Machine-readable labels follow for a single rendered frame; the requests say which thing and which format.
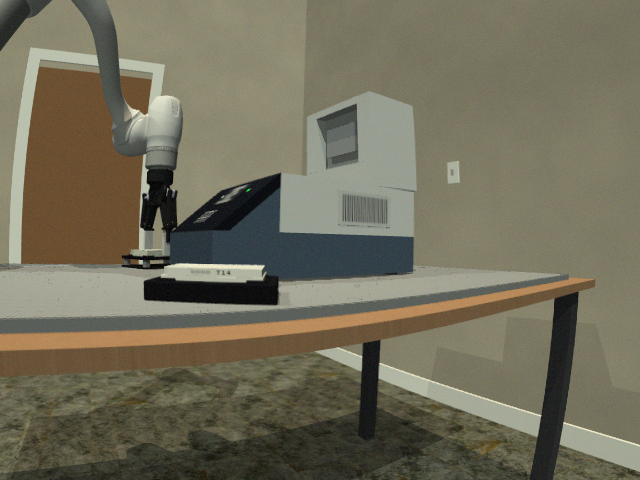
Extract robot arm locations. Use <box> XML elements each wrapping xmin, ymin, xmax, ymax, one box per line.
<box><xmin>0</xmin><ymin>0</ymin><xmax>183</xmax><ymax>171</ymax></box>

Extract grey and dark blue benchtop lab instrument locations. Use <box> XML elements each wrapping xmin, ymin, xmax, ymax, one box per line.
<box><xmin>170</xmin><ymin>91</ymin><xmax>417</xmax><ymax>279</ymax></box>

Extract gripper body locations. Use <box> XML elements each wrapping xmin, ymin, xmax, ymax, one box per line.
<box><xmin>147</xmin><ymin>169</ymin><xmax>174</xmax><ymax>205</ymax></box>

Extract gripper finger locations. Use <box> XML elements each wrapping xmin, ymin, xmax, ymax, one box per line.
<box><xmin>140</xmin><ymin>191</ymin><xmax>159</xmax><ymax>249</ymax></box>
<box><xmin>155</xmin><ymin>188</ymin><xmax>177</xmax><ymax>256</ymax></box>

